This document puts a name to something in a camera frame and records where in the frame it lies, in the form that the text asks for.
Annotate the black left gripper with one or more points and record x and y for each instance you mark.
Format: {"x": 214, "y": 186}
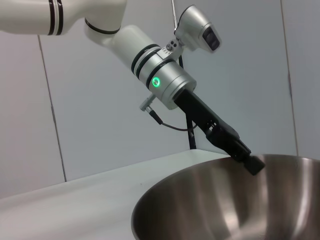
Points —
{"x": 200, "y": 112}

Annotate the stainless steel mixing bowl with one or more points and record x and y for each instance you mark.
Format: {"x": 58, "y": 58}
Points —
{"x": 225, "y": 200}

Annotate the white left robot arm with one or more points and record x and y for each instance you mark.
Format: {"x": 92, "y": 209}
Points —
{"x": 130, "y": 42}

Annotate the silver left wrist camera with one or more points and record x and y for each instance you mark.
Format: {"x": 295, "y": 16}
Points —
{"x": 197, "y": 27}

